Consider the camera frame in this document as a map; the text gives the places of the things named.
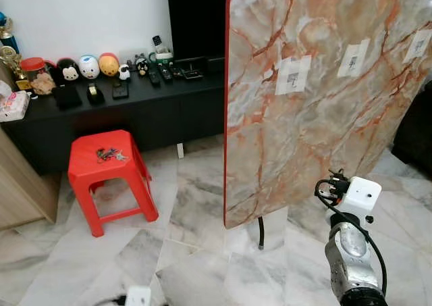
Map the white paper hook label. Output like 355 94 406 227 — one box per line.
337 39 371 78
275 55 313 96
404 29 432 65

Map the marble pattern table top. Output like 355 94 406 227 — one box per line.
223 0 432 229

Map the black table leg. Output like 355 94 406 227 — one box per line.
257 216 265 251

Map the black tray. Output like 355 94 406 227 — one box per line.
172 57 207 80

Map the black TV cabinet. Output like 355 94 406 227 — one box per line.
0 66 227 175

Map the black television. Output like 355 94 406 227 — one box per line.
166 0 234 60

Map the black remote control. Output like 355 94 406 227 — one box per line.
147 66 161 86
159 63 173 84

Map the small black cat figurine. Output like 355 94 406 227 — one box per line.
134 54 149 76

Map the small black stand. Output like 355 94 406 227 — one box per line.
111 80 130 99

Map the orange yellow round plush toy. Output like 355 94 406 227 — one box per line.
99 52 120 77

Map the black tape dispenser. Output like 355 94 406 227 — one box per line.
86 83 105 104

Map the red plastic stool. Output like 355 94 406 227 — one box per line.
67 130 159 238

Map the white blue round plush toy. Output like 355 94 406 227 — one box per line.
78 54 101 80

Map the black wallet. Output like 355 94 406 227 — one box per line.
54 84 83 109

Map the black mouse plush toy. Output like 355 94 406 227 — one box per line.
55 57 80 82

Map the brown plush toy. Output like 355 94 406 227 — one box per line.
30 73 56 95

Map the red lid jar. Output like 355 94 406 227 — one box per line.
20 57 47 84

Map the light wooden cabinet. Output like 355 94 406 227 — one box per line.
0 127 60 231

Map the pink white tissue packet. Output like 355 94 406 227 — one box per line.
0 91 31 122

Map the gold trophy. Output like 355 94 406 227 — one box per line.
0 46 31 91

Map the blue trophy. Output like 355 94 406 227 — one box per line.
0 12 20 53

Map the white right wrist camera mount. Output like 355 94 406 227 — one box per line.
331 176 382 227

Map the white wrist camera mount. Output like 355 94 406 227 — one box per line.
125 286 153 306
331 176 382 227

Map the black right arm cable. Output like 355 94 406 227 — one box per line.
315 170 387 297

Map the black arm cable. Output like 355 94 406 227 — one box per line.
315 170 387 297
94 294 129 306

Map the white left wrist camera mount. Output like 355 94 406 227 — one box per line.
125 286 153 306

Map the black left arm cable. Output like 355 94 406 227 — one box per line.
94 294 129 306

